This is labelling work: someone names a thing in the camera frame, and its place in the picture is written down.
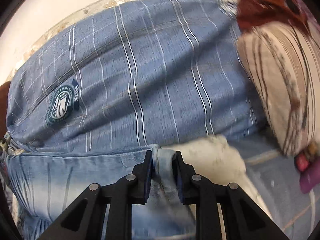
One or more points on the blue star-print bedsheet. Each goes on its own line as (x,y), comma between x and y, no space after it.
(277,182)

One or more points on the red patterned cloth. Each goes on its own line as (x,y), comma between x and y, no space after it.
(254,13)

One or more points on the blue plaid pillow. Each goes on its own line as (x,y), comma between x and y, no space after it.
(144,72)

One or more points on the light blue denim pants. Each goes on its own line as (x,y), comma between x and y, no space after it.
(45,184)

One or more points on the beige brown-striped pillow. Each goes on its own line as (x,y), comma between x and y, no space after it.
(283,64)

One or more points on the purple bottle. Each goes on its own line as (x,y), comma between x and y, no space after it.
(310,177)

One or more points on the cream leaf-print pillow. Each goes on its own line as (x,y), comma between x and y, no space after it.
(213,158)

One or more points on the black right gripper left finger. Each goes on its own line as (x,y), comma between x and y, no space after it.
(105,212)

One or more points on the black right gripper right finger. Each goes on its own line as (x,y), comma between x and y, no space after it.
(221,211)

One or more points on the red small package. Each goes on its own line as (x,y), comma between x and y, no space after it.
(301,162)

